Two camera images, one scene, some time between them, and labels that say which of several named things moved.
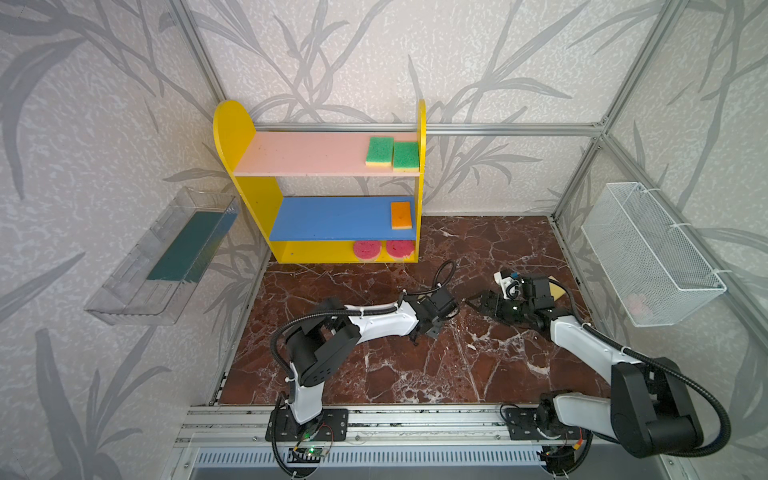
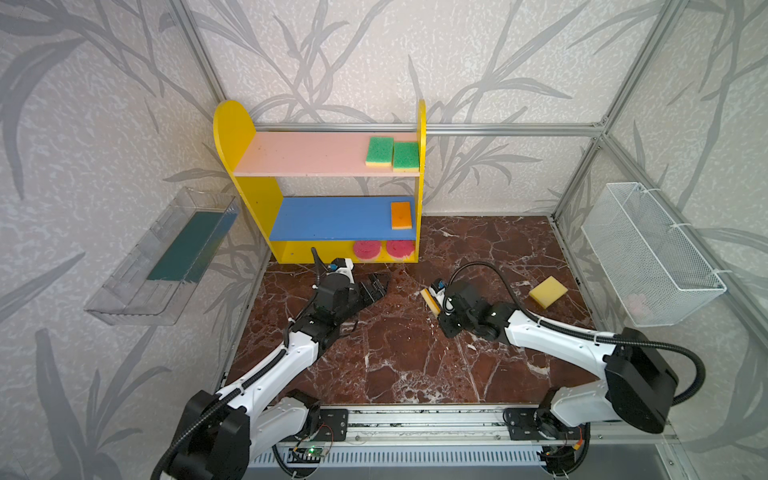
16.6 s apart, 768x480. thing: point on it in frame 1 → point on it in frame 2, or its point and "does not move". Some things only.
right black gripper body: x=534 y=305 → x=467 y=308
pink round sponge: x=400 y=248 does not move
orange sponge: x=401 y=215 does not move
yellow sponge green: x=406 y=157 does not move
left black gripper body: x=440 y=302 → x=365 y=289
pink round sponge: x=367 y=250 does not move
